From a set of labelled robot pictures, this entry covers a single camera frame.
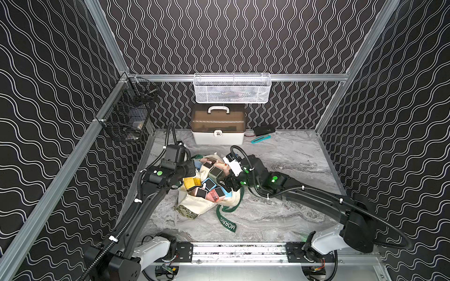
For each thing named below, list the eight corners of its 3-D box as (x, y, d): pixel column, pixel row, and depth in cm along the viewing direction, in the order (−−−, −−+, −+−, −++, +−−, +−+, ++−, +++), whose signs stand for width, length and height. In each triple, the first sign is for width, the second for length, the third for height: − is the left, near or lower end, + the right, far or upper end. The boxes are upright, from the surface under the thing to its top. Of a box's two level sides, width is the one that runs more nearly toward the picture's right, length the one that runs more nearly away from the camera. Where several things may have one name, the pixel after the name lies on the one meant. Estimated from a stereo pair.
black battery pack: (255, 136, 121) (256, 134, 119) (252, 130, 124) (253, 128, 123) (275, 131, 123) (276, 129, 122) (272, 126, 127) (272, 124, 125)
